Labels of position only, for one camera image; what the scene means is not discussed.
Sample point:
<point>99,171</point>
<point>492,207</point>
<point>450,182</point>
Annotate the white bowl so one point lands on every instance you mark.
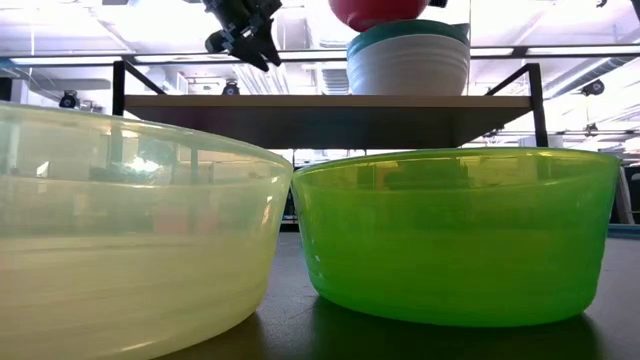
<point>407,70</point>

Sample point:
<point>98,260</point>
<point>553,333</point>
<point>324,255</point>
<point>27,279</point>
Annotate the red bowl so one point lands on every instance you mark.
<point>375,12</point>

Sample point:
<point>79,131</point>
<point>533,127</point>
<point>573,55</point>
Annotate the blue table edge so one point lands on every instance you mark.
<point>625,231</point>

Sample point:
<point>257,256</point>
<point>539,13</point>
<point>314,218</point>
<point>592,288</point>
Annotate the black ceiling spotlight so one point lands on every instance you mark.
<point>592,88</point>
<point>68,100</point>
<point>230,88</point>

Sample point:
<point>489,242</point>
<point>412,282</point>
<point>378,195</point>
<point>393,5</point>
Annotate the wooden shelf with black frame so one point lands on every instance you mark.
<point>300,122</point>

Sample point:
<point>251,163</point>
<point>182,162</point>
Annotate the yellow translucent plastic bowl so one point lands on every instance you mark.
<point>125,280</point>

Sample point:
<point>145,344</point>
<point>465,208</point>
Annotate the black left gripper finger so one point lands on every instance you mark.
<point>272,50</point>
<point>255,56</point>

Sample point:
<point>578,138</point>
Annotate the green translucent plastic bowl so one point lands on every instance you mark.
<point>450,260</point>

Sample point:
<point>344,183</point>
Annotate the teal bowl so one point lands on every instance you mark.
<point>400,30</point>

